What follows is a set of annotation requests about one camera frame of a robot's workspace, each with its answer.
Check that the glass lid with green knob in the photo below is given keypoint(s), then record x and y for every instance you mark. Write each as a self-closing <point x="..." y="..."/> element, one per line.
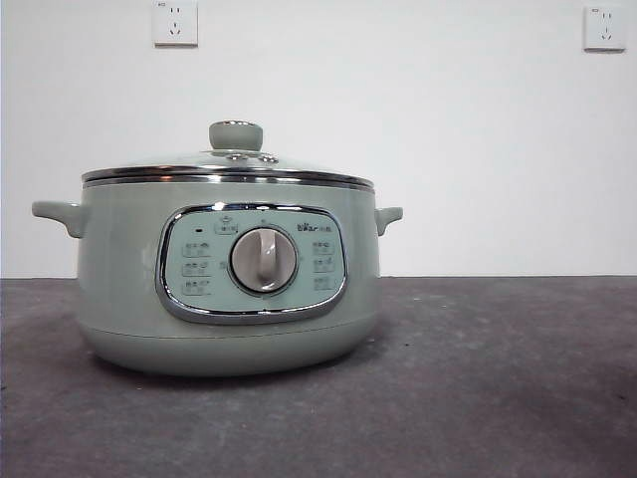
<point x="236" y="134"/>

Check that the green electric cooking pot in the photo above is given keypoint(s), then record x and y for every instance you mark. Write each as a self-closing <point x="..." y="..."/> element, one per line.
<point x="124" y="279"/>

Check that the white wall socket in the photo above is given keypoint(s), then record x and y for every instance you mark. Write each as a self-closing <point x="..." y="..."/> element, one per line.
<point x="174" y="22"/>
<point x="605" y="29"/>

